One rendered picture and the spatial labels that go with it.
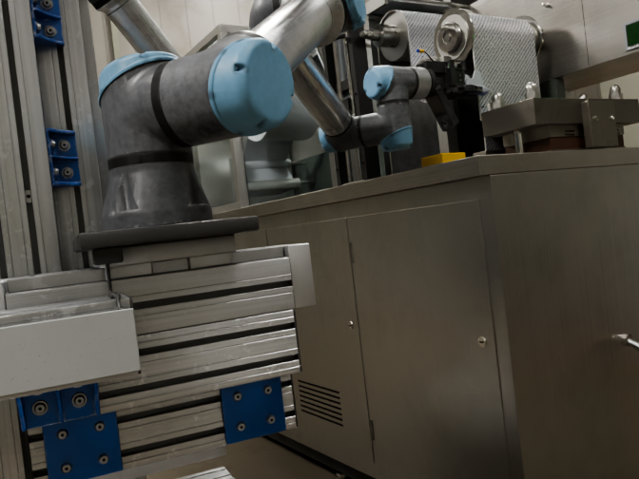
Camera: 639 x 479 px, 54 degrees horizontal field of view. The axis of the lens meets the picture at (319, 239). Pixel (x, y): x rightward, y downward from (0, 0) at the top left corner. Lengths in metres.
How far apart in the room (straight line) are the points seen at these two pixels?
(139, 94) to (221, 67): 0.13
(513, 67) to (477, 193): 0.57
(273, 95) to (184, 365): 0.37
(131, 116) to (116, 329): 0.29
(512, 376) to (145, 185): 0.82
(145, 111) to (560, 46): 1.35
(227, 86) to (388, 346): 1.00
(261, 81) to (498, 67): 1.05
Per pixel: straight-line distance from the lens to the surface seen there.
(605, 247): 1.56
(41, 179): 1.03
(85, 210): 1.08
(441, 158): 1.39
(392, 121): 1.46
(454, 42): 1.73
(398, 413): 1.66
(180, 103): 0.82
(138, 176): 0.86
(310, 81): 1.35
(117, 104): 0.89
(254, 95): 0.79
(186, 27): 5.00
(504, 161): 1.33
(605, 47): 1.87
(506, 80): 1.77
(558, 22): 1.97
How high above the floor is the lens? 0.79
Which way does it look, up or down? 1 degrees down
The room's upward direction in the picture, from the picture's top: 7 degrees counter-clockwise
